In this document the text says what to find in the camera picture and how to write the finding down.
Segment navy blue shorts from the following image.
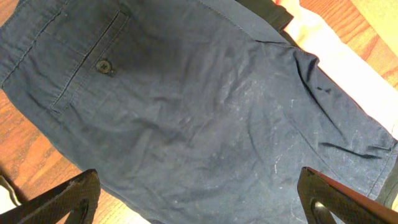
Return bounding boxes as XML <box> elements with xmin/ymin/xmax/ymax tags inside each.
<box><xmin>0</xmin><ymin>0</ymin><xmax>398</xmax><ymax>224</ymax></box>

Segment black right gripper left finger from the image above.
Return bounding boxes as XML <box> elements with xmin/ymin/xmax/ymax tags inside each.
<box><xmin>1</xmin><ymin>169</ymin><xmax>101</xmax><ymax>224</ymax></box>

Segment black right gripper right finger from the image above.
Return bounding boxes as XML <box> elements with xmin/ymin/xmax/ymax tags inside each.
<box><xmin>297</xmin><ymin>167</ymin><xmax>397</xmax><ymax>224</ymax></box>

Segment black garment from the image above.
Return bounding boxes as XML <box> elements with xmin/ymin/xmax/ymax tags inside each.
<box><xmin>236</xmin><ymin>0</ymin><xmax>298</xmax><ymax>47</ymax></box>

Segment beige khaki shorts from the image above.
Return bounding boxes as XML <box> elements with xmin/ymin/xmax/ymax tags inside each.
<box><xmin>0</xmin><ymin>176</ymin><xmax>21</xmax><ymax>214</ymax></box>

